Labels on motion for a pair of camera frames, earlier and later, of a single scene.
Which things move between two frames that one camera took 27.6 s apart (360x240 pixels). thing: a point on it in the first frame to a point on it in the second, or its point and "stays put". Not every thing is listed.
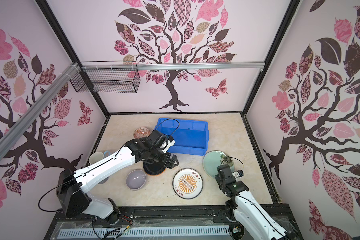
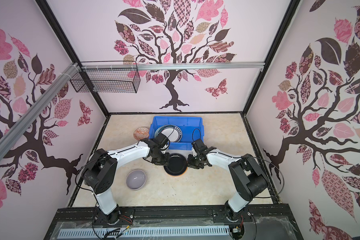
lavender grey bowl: (136, 180) stays put
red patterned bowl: (141, 132) stays put
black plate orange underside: (153, 169) to (177, 165)
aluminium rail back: (189, 65) stays put
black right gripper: (217, 178) to (190, 163)
